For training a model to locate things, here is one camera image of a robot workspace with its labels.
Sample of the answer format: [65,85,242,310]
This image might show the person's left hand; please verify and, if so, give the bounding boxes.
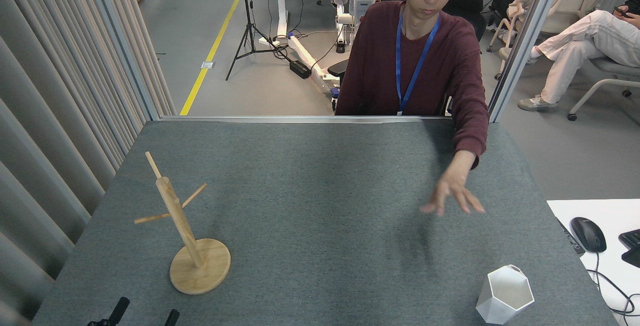
[420,163,486,217]

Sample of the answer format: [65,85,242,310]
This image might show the black keyboard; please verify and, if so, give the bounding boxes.
[618,228,640,268]

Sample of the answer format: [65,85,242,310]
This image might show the black computer mouse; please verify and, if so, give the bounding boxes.
[570,216,607,254]

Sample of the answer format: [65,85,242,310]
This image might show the white side table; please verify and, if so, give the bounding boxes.
[546,199,640,326]

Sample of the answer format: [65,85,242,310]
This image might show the black office chair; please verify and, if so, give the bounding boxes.
[327,0,487,117]

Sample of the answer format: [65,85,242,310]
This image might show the silver frame rail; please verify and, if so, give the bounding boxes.
[160,115,490,125]

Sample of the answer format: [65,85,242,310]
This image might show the person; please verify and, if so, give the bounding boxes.
[517,0,640,113]
[334,0,490,217]

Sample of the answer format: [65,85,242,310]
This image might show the grey chair on castors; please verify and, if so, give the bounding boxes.
[567,56,640,122]

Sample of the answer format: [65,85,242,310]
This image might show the grey pleated curtain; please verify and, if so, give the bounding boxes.
[0,0,177,326]

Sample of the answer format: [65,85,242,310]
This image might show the black flat strip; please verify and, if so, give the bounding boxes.
[556,217,586,255]

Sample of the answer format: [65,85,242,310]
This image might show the beige chair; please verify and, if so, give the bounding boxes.
[487,0,615,79]

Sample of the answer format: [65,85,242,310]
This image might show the blue lanyard with badge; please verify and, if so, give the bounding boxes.
[395,8,442,116]

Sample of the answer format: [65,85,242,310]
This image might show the desk with white leg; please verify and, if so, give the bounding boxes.
[252,0,336,49]

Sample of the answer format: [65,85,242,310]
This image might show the silver frame post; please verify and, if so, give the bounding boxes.
[487,0,571,123]

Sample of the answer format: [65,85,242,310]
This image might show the white hexagonal cup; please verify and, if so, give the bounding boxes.
[475,264,535,325]

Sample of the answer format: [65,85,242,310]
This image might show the wooden cup rack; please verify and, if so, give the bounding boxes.
[133,151,232,295]

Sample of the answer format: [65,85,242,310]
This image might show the white stand on wheels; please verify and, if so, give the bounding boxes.
[287,0,388,112]

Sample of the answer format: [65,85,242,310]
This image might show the black mouse cable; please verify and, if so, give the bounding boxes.
[585,252,640,317]

